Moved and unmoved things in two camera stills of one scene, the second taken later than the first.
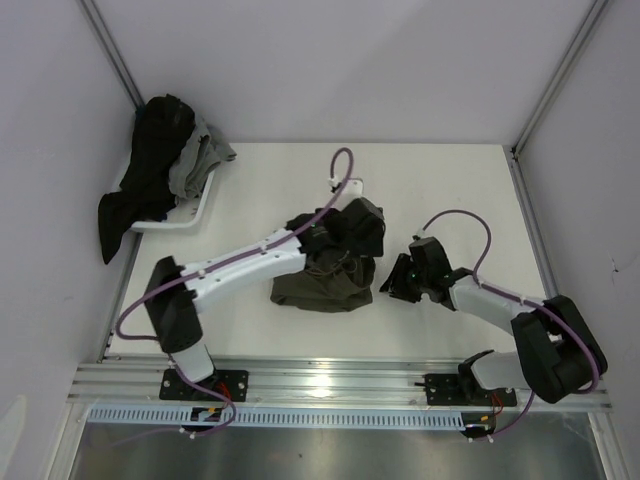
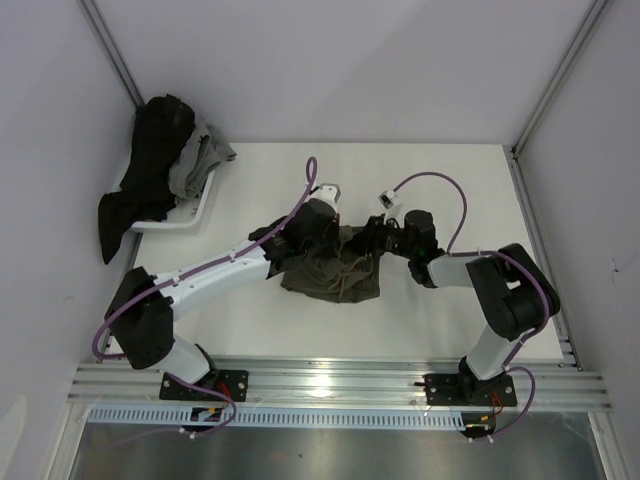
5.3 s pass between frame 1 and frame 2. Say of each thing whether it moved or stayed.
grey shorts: stayed
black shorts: stayed
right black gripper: moved
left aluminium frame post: stayed
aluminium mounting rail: stayed
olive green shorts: moved
